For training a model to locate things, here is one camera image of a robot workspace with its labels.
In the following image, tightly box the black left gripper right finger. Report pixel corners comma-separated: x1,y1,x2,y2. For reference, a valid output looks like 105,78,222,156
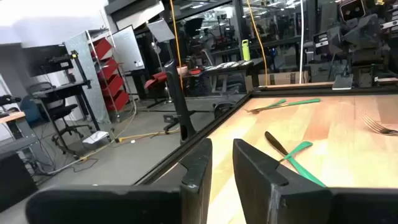
233,139,398,224

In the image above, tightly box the black frame post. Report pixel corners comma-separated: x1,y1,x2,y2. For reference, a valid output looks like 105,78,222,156
163,58,197,146

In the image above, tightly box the silver metal bracket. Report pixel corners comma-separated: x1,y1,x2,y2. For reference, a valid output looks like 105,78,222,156
331,73,354,91

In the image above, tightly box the yellow floor cable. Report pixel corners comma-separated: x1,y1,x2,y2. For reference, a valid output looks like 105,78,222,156
79,129,181,162

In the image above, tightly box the black office chair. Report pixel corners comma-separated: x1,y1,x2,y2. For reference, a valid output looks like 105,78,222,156
29,82,94,156

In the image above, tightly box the blue chair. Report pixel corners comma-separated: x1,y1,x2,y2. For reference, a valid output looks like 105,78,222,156
19,95,44,125

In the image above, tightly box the green water bottle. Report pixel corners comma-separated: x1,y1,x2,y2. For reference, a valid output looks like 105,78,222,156
241,39,251,62

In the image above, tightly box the grey photo reflector panel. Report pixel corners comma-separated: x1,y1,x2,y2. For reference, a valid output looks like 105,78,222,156
146,18,175,43

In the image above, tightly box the black computer monitor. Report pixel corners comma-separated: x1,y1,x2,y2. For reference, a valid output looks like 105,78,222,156
21,43,74,78

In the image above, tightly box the red chair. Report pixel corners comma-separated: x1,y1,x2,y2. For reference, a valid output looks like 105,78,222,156
143,71,170,110

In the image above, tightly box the gold fork green handle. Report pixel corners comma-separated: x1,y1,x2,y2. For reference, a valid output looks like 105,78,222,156
244,98,287,114
361,114,398,136

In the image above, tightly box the white hanging cable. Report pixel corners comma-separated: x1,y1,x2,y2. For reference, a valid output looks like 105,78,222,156
298,0,305,85

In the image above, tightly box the perforated metal panel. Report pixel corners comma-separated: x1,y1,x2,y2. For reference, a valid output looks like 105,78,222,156
63,30,111,125

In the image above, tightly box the wire shelf with red bins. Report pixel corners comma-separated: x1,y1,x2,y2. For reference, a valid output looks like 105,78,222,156
85,29,131,122

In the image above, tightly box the black workstation desk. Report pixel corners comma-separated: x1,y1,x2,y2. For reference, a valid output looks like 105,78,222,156
30,79,100,156

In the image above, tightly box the gold knife green handle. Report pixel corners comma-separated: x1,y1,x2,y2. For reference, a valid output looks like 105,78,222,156
253,98,322,113
264,130,327,189

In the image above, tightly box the whiteboard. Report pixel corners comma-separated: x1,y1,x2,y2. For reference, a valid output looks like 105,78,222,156
111,24,146,73

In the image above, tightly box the black aluminium table frame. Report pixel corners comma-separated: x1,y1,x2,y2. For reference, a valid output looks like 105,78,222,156
133,85,398,187

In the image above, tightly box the wooden top desk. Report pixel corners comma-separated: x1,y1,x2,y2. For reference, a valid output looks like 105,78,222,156
0,110,27,125

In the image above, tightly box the yellow hanging cable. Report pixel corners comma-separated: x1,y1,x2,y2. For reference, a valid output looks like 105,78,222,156
246,0,269,86
169,0,185,91

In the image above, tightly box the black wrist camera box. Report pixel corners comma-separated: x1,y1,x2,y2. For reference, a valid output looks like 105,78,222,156
338,0,367,22

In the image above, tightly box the silver floor plate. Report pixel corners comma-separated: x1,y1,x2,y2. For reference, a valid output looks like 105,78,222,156
82,130,110,147

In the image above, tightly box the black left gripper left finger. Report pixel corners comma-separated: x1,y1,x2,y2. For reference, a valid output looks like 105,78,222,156
26,138,213,224

